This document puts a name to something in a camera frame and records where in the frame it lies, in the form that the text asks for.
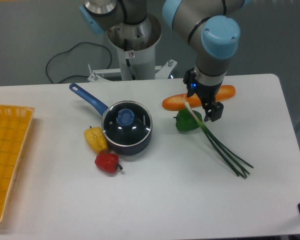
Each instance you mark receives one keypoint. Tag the yellow bell pepper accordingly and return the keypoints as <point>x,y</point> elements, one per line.
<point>95,139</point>

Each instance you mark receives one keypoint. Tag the green bell pepper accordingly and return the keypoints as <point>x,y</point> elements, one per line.
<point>184,121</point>

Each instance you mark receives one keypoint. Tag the orange baguette bread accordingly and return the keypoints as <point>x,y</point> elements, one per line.
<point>177,102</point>

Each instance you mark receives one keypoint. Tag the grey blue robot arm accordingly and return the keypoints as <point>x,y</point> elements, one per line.
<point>203,24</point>

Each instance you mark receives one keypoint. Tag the blue saucepan with handle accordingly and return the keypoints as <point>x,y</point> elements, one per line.
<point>101,108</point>

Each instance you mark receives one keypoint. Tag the green spring onion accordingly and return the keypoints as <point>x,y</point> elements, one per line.
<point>229,157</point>

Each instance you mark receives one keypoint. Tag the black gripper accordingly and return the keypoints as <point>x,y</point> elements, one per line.
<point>206,88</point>

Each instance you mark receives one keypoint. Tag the red bell pepper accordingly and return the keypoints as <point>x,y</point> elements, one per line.
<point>108,162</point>

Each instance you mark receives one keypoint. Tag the glass lid blue knob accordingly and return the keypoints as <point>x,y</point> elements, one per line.
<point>127,123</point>

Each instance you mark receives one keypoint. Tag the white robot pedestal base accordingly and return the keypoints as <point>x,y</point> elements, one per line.
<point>136,50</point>

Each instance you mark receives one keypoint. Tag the yellow woven basket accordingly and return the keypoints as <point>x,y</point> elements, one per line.
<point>15,122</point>

